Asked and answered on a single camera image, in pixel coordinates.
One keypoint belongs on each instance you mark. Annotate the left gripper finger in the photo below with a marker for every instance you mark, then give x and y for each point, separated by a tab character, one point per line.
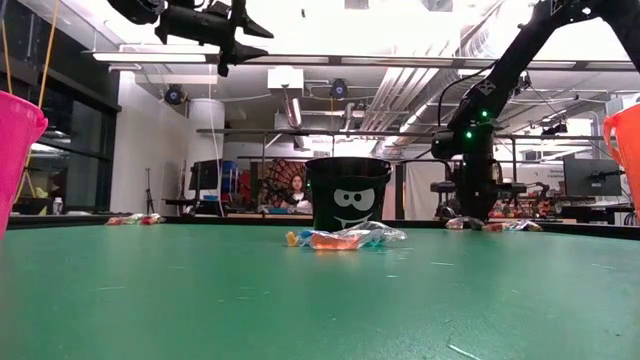
247	51
252	27

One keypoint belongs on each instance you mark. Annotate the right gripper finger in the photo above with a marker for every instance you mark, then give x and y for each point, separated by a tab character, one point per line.
487	210
471	212

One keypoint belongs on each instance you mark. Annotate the clear blue yellow candy bag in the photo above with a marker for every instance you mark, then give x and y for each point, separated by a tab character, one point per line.
522	225

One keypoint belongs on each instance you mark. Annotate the black halloween face bucket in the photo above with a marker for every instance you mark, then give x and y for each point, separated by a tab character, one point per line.
348	200

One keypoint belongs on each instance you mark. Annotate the orange halloween bucket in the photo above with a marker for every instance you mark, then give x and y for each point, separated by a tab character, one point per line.
627	150

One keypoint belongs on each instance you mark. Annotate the orange red candy bag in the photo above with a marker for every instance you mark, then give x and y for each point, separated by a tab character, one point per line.
114	221

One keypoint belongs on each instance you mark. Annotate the pink halloween bucket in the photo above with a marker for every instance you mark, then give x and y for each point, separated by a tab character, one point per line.
15	150

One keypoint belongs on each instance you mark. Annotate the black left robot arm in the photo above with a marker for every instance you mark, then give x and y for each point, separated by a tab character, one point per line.
135	9

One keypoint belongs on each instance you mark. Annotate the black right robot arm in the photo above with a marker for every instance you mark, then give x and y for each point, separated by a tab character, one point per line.
515	55

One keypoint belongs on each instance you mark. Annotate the white ceiling box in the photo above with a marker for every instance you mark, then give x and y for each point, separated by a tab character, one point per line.
285	78

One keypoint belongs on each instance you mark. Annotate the white curtain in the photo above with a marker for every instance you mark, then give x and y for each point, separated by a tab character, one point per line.
422	195

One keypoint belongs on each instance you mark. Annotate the white column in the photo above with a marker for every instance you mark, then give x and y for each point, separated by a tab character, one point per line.
206	150

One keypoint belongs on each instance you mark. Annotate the black monitor back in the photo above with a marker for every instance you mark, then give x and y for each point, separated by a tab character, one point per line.
592	177

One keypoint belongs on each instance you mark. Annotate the blue storage bin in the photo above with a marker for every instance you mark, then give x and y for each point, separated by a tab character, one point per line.
229	175

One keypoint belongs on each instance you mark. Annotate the red mandala tapestry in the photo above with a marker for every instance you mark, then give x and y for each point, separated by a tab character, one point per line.
275	175

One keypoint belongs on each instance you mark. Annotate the black background monitor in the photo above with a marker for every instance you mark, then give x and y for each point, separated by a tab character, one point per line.
205	175

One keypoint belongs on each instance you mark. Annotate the person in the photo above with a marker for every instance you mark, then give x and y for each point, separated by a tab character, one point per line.
297	192

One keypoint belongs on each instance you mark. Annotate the yellow pole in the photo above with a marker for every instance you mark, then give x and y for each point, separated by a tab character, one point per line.
48	60

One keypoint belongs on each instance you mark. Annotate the black tripod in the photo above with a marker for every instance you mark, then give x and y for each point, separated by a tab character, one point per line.
149	195

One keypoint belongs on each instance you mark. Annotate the white bottle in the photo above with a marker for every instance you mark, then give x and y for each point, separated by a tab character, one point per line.
58	206

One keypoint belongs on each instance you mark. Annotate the round black ceiling camera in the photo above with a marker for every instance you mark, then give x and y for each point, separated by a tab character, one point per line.
174	95
339	89

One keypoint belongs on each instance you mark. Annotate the black table edge frame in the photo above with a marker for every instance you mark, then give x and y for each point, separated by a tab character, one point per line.
60	221

